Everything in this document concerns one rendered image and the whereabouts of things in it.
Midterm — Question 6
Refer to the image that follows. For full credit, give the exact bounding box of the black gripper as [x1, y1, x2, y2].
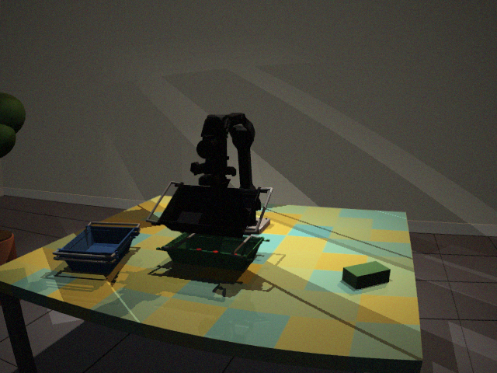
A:
[199, 154, 236, 203]

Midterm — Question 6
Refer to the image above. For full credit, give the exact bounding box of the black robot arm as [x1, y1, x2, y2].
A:
[190, 113, 261, 226]

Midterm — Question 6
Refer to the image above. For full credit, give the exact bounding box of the green plastic tray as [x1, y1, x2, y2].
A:
[156, 232, 270, 271]

